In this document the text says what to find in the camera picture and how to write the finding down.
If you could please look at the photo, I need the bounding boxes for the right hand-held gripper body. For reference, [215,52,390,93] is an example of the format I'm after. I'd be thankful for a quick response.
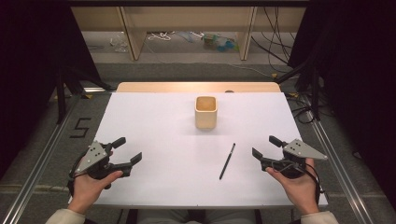
[264,138,329,180]

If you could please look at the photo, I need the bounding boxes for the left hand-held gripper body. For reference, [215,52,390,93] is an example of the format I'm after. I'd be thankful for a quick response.
[74,140,124,180]

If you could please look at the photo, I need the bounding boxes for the black pen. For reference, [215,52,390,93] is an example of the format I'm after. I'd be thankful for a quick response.
[219,142,236,181]

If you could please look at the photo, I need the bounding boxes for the beige square pen holder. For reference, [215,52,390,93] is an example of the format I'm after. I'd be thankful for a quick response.
[194,95,219,131]

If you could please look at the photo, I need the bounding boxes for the person's left hand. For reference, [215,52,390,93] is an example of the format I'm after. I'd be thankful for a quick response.
[67,170,124,216]

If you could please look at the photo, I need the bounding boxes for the person's right hand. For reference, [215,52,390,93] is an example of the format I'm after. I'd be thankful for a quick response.
[265,158,320,216]

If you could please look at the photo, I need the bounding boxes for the white board table cover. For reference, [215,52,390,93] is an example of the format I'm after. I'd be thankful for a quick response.
[68,91,329,209]

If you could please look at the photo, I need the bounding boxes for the black metal stand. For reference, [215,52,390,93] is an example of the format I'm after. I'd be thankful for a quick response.
[55,69,68,125]
[275,60,322,121]

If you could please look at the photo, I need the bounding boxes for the black curtain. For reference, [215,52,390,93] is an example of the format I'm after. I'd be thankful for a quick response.
[288,0,396,190]
[0,0,106,180]

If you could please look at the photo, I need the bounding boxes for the clear plastic bag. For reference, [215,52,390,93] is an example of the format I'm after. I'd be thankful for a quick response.
[108,33,129,53]

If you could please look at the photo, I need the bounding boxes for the colourful plastic packaging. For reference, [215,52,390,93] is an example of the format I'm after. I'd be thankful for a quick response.
[202,33,240,53]

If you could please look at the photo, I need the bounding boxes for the clear plastic wrapper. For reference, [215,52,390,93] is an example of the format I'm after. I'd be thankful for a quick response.
[177,30,204,43]

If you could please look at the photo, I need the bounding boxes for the left hand-held gripper cable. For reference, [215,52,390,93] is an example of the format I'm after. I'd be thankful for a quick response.
[66,154,82,198]

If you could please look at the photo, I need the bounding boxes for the hand-held gripper cable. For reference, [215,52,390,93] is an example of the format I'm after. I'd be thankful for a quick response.
[306,161,325,204]
[66,154,82,198]

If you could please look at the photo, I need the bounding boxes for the right hand-held gripper cable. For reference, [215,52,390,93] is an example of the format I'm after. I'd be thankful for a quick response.
[306,161,325,204]

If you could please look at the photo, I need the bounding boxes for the black floor cables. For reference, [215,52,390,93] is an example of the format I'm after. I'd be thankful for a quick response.
[285,92,316,125]

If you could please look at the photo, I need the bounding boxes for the aluminium floor rail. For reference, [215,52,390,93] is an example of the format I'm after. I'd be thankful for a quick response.
[299,92,376,224]
[2,92,82,224]

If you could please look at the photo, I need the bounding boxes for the hanging black cables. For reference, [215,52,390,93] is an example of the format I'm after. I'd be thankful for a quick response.
[250,6,297,75]

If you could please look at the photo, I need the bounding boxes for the white coiled cord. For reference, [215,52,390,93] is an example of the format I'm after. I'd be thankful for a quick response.
[147,31,173,42]

